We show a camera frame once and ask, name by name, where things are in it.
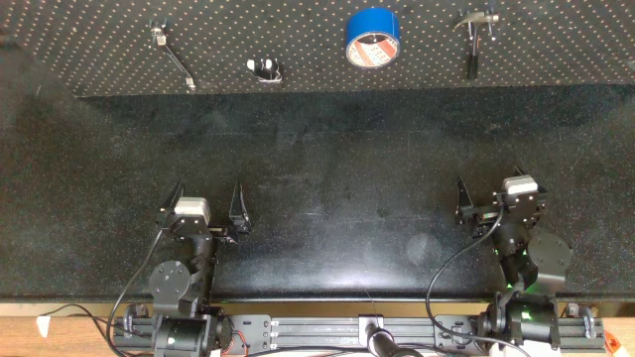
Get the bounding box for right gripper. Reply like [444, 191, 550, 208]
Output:
[455, 165, 549, 237]

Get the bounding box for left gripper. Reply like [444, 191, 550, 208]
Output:
[157, 180, 252, 245]

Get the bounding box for hammer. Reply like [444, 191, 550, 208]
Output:
[451, 10, 501, 81]

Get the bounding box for pliers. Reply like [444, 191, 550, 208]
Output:
[245, 57, 284, 84]

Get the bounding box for wrench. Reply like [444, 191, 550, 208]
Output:
[150, 19, 197, 93]

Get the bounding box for roll of blue tape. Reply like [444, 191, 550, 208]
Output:
[344, 6, 402, 69]

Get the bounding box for black pegboard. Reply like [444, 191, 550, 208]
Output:
[0, 0, 635, 96]

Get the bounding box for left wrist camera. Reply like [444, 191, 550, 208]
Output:
[173, 196, 212, 224]

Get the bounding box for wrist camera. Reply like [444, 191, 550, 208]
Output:
[501, 176, 540, 195]
[173, 196, 212, 224]

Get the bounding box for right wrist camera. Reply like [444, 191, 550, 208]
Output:
[501, 176, 540, 195]

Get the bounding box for thin black wire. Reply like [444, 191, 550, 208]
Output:
[37, 302, 118, 331]

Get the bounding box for mounting rail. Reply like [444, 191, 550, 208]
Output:
[112, 301, 607, 357]

